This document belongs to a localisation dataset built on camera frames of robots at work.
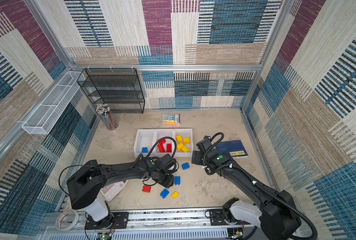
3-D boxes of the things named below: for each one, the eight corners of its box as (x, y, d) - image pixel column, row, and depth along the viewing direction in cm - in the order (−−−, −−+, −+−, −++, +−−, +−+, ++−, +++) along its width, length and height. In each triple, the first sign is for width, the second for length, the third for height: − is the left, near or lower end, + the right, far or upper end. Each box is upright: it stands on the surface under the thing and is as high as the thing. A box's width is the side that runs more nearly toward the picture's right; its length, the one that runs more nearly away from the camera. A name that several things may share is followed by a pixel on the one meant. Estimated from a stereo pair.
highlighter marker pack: (162, 124, 115) (162, 122, 112) (163, 116, 120) (162, 114, 117) (180, 124, 114) (180, 122, 112) (180, 116, 120) (180, 114, 117)
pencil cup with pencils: (106, 130, 112) (94, 112, 97) (109, 122, 116) (98, 104, 101) (116, 130, 112) (106, 112, 97) (119, 122, 116) (110, 104, 101)
